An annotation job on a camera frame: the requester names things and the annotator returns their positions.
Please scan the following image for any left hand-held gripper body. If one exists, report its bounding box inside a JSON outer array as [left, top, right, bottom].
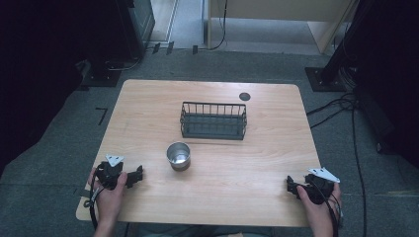
[[95, 153, 129, 191]]

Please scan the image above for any person's left hand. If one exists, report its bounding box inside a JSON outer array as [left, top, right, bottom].
[[87, 167, 128, 229]]

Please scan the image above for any light wooden cabinet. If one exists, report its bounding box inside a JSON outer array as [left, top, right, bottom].
[[207, 0, 360, 55]]

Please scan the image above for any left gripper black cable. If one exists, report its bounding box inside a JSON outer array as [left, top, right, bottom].
[[83, 171, 107, 232]]

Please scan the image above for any black stand base plate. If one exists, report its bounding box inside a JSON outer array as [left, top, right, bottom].
[[303, 66, 348, 93], [80, 68, 123, 89]]

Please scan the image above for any black floor cable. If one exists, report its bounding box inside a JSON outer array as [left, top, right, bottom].
[[305, 92, 358, 130], [349, 98, 369, 237]]

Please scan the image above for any dark equipment cabinet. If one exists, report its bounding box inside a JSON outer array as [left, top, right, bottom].
[[115, 0, 156, 61]]

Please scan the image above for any black angled floor tape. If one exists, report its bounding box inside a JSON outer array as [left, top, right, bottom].
[[95, 107, 109, 126]]

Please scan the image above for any black hanging cable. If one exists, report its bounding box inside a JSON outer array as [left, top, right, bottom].
[[208, 0, 229, 51]]

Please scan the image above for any black wire basket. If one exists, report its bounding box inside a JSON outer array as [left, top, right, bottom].
[[179, 101, 248, 141]]

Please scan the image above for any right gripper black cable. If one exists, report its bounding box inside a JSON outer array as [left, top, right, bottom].
[[307, 179, 344, 237]]

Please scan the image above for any person's right hand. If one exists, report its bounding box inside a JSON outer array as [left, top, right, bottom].
[[295, 182, 343, 232]]

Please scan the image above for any dark curtain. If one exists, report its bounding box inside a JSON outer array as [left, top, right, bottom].
[[0, 0, 132, 176]]

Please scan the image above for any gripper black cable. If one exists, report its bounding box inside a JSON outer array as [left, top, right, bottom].
[[307, 179, 344, 237], [83, 171, 107, 232]]

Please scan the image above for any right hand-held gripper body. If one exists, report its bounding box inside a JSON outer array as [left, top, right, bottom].
[[296, 166, 341, 205]]

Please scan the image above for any steel cup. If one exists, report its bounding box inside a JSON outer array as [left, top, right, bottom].
[[165, 141, 193, 173]]

